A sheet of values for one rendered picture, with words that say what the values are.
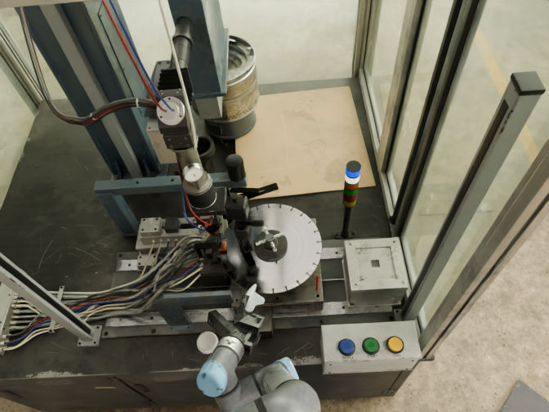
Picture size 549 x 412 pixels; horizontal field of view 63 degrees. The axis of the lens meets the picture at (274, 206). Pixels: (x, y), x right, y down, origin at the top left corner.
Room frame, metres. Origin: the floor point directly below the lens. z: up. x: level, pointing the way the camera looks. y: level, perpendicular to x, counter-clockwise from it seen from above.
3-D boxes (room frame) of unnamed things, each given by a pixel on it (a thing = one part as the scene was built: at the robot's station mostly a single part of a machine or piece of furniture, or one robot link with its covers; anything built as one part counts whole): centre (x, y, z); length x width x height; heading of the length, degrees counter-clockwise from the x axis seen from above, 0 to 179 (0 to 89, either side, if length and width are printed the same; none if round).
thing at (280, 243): (0.71, 0.03, 0.96); 0.11 x 0.11 x 0.03
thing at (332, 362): (0.38, -0.23, 0.82); 0.28 x 0.11 x 0.15; 86
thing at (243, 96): (1.49, 0.16, 0.93); 0.31 x 0.31 x 0.36
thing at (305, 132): (1.07, 0.32, 0.38); 1.64 x 1.35 x 0.77; 86
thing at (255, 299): (0.53, 0.09, 0.96); 0.09 x 0.06 x 0.03; 155
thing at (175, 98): (0.86, 0.18, 1.45); 0.35 x 0.07 x 0.28; 176
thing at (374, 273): (0.62, -0.30, 0.82); 0.18 x 0.18 x 0.15; 86
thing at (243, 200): (0.69, 0.10, 1.17); 0.06 x 0.05 x 0.20; 77
